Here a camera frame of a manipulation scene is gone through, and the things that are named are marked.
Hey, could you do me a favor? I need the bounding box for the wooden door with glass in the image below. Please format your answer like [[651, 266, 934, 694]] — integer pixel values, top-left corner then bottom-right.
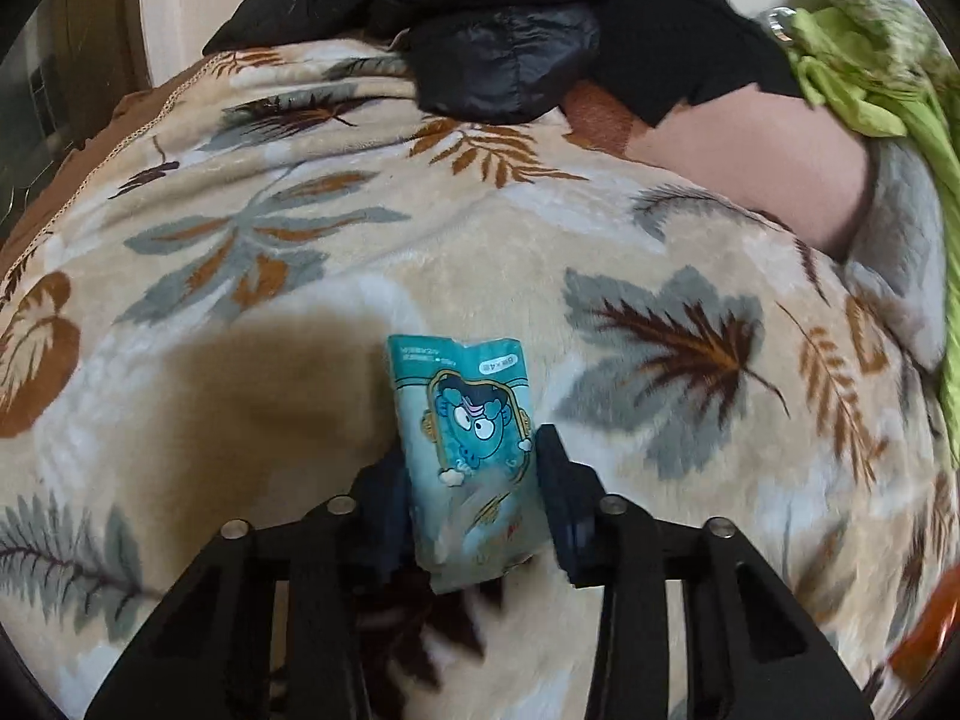
[[4, 0, 147, 241]]

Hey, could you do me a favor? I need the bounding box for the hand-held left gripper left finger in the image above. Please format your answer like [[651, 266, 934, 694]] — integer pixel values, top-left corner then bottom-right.
[[86, 457, 418, 720]]

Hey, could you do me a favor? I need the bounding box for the grey quilted pillow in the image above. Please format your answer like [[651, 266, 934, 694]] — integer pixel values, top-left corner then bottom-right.
[[844, 139, 950, 372]]

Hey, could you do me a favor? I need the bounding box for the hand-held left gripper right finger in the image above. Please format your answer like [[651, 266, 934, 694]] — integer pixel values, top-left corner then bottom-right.
[[538, 425, 875, 720]]

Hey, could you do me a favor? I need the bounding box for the teal cartoon snack packet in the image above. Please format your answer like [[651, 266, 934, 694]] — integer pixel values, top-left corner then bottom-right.
[[386, 334, 541, 593]]

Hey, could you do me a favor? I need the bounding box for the black cloth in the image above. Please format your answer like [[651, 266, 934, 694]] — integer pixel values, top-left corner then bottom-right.
[[592, 0, 807, 128]]

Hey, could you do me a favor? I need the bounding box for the leaf print blanket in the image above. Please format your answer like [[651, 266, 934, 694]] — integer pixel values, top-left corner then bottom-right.
[[0, 37, 957, 720]]

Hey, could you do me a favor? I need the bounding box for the clear plastic ring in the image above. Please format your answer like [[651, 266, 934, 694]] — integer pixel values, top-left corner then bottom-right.
[[756, 6, 797, 42]]

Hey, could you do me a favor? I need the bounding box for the black puffer jacket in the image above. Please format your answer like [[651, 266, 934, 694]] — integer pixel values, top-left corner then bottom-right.
[[202, 0, 653, 121]]

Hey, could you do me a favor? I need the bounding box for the green patterned quilt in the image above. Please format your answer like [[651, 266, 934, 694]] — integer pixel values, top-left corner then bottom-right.
[[787, 0, 960, 466]]

